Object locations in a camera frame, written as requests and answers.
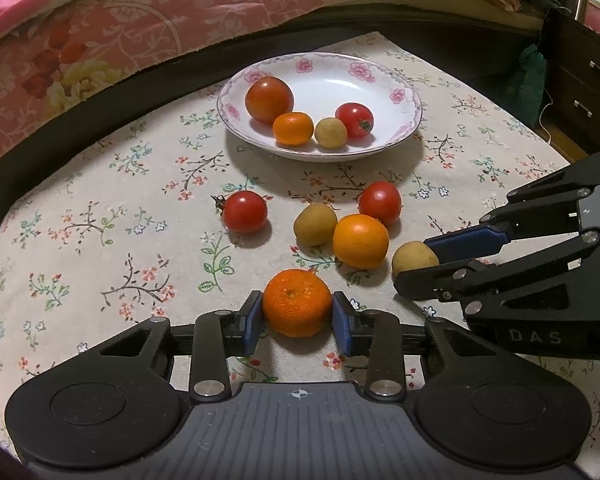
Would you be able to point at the dark wooden drawer cabinet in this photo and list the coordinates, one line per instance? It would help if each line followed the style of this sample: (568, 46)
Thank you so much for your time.
(585, 90)

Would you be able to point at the large textured orange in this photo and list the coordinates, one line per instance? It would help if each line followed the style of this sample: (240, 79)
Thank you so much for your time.
(296, 302)

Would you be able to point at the cherry tomato with dark stem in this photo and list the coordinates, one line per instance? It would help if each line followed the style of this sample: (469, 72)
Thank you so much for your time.
(245, 212)

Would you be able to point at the red cherry tomato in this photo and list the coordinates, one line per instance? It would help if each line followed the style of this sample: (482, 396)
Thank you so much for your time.
(352, 119)
(379, 201)

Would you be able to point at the large red tomato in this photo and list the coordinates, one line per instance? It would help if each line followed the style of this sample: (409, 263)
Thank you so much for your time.
(269, 99)

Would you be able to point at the white floral rimmed plate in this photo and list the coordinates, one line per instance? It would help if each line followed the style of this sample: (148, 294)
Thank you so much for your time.
(330, 75)

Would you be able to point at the metal flask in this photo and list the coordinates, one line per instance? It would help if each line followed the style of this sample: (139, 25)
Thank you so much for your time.
(581, 2)

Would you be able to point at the smooth orange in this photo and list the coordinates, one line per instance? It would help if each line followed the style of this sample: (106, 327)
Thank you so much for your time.
(361, 241)

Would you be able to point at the green bag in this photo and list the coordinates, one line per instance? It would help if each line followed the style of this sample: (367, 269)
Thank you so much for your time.
(527, 85)

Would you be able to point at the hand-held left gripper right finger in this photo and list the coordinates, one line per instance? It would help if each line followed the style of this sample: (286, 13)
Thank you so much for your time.
(342, 324)

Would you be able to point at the tan longan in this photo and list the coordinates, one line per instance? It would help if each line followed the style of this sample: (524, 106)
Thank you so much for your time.
(330, 133)
(315, 224)
(412, 259)

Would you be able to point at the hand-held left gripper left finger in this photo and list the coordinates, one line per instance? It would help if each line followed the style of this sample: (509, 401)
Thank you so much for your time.
(252, 322)

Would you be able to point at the small orange with stem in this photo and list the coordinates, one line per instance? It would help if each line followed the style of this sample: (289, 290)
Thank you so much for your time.
(293, 129)

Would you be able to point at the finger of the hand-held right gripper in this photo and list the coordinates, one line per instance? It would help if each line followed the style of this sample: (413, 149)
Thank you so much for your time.
(467, 242)
(430, 285)

